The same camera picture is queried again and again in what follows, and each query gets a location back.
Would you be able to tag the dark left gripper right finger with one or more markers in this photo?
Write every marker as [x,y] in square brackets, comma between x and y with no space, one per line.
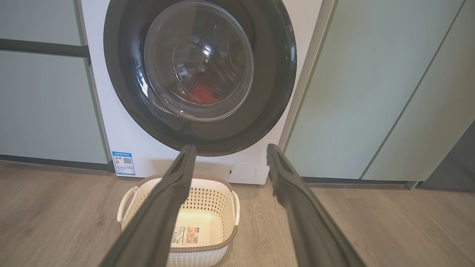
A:
[311,230]

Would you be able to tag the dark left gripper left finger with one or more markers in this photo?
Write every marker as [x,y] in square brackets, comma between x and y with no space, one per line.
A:
[156,222]

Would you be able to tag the red cloth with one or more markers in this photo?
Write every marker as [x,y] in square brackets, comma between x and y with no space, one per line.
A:
[202,94]

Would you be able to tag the washing machine glass door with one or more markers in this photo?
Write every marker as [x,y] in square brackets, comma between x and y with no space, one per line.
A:
[122,74]

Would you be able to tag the white front-load washing machine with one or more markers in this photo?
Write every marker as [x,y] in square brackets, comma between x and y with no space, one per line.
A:
[148,155]

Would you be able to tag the tall teal cabinet door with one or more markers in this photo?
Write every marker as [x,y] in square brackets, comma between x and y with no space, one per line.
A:
[44,111]
[438,111]
[352,92]

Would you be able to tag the paper product label sticker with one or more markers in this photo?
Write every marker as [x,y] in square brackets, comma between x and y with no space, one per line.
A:
[185,235]

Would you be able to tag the white perforated laundry basket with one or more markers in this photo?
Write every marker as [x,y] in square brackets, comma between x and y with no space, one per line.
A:
[207,256]

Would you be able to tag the blue energy label sticker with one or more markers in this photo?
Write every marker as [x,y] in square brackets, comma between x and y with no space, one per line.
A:
[123,163]

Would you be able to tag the round white drain filter cover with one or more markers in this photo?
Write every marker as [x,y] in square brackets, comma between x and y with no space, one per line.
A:
[242,172]

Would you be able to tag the short teal drawer front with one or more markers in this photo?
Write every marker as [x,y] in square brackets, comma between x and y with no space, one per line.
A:
[37,18]

